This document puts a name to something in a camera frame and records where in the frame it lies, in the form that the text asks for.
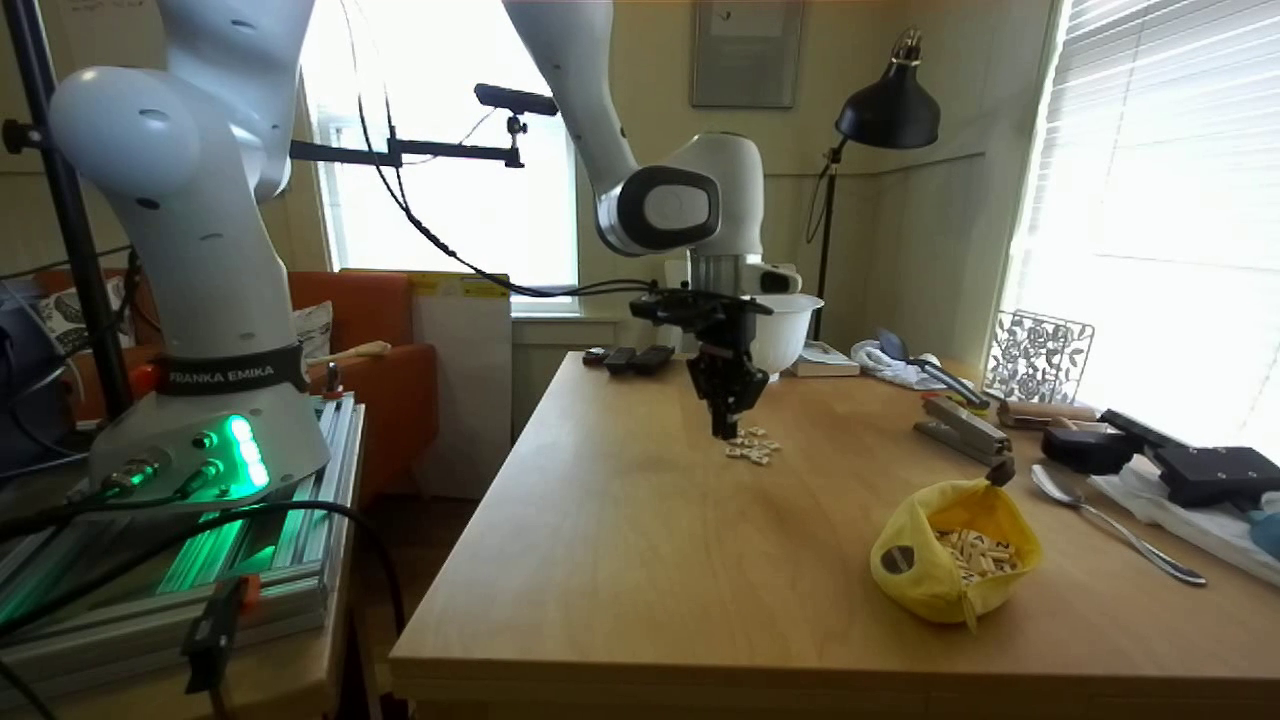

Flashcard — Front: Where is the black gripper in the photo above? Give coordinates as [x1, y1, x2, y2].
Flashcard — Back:
[684, 302, 776, 446]

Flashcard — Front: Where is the white plastic bowl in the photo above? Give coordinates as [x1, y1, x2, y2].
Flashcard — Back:
[746, 294, 829, 375]

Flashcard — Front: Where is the large black remote control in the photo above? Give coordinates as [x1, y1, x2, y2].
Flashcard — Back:
[604, 342, 680, 380]

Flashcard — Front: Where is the grey cloth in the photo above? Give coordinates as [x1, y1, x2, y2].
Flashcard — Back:
[848, 330, 941, 391]

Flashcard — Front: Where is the black pen tool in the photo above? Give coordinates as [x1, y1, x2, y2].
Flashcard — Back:
[916, 357, 1001, 414]

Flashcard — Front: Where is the grey metal stapler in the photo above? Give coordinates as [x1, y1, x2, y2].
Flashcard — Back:
[910, 391, 1014, 473]

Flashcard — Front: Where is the yellow pouch with tiles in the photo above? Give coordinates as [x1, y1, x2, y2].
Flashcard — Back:
[866, 476, 1048, 632]

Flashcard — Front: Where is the white board panel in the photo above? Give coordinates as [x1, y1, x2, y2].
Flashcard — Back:
[409, 274, 515, 506]

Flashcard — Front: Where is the brown wooden item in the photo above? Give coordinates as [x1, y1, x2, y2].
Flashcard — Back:
[996, 391, 1072, 431]

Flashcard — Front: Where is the black desk lamp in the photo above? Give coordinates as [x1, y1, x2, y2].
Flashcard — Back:
[805, 32, 942, 349]

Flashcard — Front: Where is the black round tape dispenser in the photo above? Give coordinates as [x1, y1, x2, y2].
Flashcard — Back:
[1041, 420, 1137, 482]

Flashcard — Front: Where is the orange box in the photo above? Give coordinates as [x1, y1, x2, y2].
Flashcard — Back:
[286, 267, 444, 506]

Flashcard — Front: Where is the metal spoon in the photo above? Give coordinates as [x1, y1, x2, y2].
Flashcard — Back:
[1027, 460, 1213, 593]

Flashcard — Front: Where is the aluminium robot mounting platform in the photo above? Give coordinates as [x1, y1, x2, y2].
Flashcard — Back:
[0, 391, 370, 676]

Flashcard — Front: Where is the white flat tray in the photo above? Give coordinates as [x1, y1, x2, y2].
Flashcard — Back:
[1083, 455, 1280, 593]

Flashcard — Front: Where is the black hole punch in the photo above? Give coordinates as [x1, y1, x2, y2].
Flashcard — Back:
[1094, 407, 1280, 513]

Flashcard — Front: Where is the white window blind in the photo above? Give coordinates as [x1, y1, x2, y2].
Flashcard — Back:
[996, 0, 1280, 463]

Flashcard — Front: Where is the black plug connector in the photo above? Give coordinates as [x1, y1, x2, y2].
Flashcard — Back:
[176, 578, 253, 698]

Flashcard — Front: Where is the black vertical stand pole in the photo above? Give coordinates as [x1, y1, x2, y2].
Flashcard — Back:
[0, 0, 135, 420]

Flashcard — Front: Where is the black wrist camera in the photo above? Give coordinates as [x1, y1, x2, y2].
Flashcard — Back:
[628, 294, 699, 330]

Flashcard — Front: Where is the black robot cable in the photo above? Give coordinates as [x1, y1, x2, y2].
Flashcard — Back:
[330, 0, 676, 305]

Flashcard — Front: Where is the white wire mesh holder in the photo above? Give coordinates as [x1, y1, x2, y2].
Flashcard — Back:
[985, 310, 1100, 414]

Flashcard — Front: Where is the grey wall panel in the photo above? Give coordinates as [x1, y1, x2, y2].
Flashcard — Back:
[686, 0, 808, 111]

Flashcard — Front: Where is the black camera on boom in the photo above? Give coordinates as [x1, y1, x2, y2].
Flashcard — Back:
[471, 82, 565, 122]

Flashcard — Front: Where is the black loose cable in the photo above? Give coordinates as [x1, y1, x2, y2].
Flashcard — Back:
[0, 493, 410, 720]

